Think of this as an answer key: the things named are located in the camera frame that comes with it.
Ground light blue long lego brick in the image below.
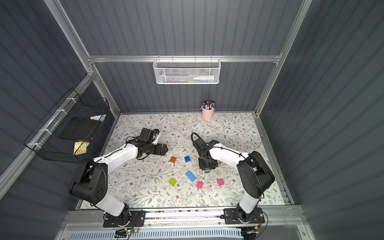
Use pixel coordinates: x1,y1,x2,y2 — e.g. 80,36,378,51
186,171,197,183

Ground pink lego brick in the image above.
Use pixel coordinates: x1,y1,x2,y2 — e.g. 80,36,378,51
197,181,204,189
217,179,225,187

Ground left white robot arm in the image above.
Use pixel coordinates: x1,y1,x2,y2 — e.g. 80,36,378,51
69,143,168,217

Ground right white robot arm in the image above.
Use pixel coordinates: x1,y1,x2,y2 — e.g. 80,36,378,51
191,133,275,223

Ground dark blue square lego brick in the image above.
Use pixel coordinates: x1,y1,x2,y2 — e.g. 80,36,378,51
184,156,191,163

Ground lime green square lego brick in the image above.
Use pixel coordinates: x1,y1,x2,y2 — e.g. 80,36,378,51
169,179,177,186

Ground pink pen cup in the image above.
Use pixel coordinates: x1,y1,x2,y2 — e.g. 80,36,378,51
202,109,215,121

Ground markers in cup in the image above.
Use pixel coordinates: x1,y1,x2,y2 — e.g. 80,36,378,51
201,101,215,110

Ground yellow sticky note pad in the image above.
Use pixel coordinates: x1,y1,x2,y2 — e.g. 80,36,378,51
74,142,90,156

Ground white tube in basket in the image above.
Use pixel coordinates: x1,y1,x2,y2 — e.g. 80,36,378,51
194,76,215,82

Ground black notebook in basket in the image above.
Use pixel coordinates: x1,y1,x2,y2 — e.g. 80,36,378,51
59,117,102,142

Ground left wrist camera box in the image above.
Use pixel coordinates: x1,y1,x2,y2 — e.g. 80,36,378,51
138,128,160,144

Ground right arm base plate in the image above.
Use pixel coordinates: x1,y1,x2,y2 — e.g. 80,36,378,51
221,208,266,225

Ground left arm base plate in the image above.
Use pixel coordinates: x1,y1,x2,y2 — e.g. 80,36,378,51
103,210,147,228

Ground white wire wall basket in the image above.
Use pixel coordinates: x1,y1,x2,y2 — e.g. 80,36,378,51
153,59,222,85

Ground black wire wall basket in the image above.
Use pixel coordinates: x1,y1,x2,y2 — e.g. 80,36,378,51
24,92,113,163

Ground aluminium front rail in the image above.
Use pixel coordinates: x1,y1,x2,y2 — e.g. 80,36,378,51
60,205,308,231

